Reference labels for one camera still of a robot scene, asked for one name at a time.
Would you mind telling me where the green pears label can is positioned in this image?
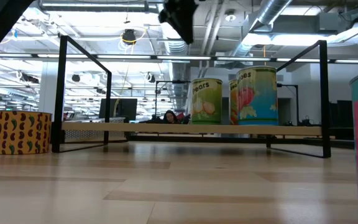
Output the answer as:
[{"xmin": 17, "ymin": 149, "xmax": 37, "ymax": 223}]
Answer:
[{"xmin": 190, "ymin": 77, "xmax": 224, "ymax": 126}]

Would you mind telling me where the person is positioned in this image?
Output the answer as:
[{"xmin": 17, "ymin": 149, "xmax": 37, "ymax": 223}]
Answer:
[{"xmin": 162, "ymin": 109, "xmax": 180, "ymax": 124}]

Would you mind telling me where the black ceiling device yellow cable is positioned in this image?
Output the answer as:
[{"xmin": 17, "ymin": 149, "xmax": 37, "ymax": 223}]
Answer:
[{"xmin": 121, "ymin": 28, "xmax": 138, "ymax": 45}]

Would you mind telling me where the orange beans label can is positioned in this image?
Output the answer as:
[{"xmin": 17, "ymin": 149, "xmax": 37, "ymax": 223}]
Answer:
[{"xmin": 228, "ymin": 78, "xmax": 239, "ymax": 126}]

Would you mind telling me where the black-framed wooden shelf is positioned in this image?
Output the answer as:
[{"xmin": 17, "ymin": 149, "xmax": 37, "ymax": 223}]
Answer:
[{"xmin": 51, "ymin": 35, "xmax": 332, "ymax": 159}]

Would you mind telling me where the short yellow bean-print can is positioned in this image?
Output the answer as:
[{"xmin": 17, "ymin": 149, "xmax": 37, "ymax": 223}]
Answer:
[{"xmin": 0, "ymin": 110, "xmax": 53, "ymax": 156}]

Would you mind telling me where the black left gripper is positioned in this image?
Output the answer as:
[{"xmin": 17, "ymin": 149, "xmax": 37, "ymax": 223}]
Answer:
[{"xmin": 158, "ymin": 0, "xmax": 199, "ymax": 45}]

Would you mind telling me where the ribbed silver ventilation duct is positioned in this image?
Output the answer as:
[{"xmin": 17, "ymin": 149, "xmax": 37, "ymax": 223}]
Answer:
[{"xmin": 163, "ymin": 21, "xmax": 195, "ymax": 56}]

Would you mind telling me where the blue tomatoes label can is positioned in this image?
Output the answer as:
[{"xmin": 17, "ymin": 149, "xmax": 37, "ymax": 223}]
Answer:
[{"xmin": 236, "ymin": 65, "xmax": 279, "ymax": 126}]

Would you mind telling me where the silver perforated metal tray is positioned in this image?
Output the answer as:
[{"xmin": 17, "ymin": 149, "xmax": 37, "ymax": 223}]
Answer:
[{"xmin": 63, "ymin": 117, "xmax": 127, "ymax": 143}]

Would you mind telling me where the black computer monitor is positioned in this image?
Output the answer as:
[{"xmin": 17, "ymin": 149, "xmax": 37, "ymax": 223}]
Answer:
[{"xmin": 99, "ymin": 98, "xmax": 139, "ymax": 123}]

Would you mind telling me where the black metal frame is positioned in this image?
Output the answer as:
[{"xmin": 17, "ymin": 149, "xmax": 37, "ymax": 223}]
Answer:
[
  {"xmin": 155, "ymin": 80, "xmax": 192, "ymax": 124},
  {"xmin": 277, "ymin": 83, "xmax": 300, "ymax": 125}
]

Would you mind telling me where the wide silver ventilation duct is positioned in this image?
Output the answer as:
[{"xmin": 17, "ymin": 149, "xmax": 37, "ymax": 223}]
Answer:
[{"xmin": 228, "ymin": 0, "xmax": 293, "ymax": 58}]

